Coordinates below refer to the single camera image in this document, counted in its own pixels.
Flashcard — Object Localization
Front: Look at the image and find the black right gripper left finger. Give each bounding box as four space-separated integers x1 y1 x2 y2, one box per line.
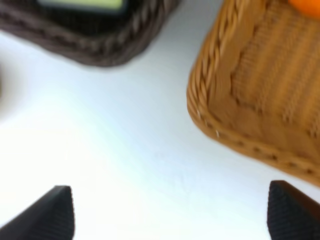
0 185 75 240

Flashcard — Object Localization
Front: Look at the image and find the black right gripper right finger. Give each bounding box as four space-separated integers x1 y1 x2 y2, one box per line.
267 180 320 240

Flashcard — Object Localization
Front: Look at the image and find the orange tangerine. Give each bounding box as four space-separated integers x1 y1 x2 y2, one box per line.
288 0 320 19

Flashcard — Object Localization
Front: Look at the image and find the black men's lotion bottle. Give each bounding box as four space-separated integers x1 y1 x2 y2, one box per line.
36 0 129 15

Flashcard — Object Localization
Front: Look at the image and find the light brown wicker basket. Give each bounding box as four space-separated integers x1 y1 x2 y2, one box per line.
186 0 320 186

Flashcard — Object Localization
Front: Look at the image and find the dark brown wicker basket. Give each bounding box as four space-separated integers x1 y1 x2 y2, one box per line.
0 0 179 67

